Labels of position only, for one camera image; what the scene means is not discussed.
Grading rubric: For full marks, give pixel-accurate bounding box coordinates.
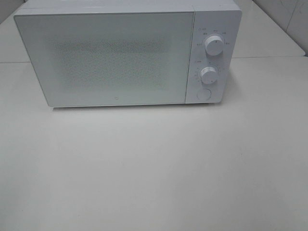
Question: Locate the white round door button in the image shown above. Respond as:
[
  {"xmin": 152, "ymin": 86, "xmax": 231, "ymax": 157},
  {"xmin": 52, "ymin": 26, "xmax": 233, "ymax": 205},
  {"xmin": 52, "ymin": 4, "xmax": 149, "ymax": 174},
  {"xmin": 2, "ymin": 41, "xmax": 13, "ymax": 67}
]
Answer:
[{"xmin": 197, "ymin": 89, "xmax": 212, "ymax": 101}]

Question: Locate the white round knob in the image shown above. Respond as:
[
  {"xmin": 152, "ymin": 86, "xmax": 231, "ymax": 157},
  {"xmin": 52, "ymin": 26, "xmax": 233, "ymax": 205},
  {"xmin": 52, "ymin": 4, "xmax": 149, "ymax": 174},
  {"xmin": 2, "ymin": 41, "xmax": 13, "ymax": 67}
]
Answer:
[
  {"xmin": 204, "ymin": 34, "xmax": 224, "ymax": 56},
  {"xmin": 200, "ymin": 66, "xmax": 218, "ymax": 85}
]

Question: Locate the white microwave door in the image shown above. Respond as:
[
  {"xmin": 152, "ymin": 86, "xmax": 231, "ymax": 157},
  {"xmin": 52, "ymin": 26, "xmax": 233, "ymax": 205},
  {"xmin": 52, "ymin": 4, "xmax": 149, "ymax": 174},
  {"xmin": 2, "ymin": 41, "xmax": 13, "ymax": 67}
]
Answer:
[{"xmin": 14, "ymin": 12, "xmax": 194, "ymax": 107}]

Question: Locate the white microwave oven body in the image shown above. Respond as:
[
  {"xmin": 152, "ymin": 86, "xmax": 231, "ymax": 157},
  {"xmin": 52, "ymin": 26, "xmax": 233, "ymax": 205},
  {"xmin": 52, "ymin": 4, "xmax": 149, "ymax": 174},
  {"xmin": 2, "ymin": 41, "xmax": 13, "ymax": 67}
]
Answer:
[{"xmin": 14, "ymin": 0, "xmax": 242, "ymax": 104}]

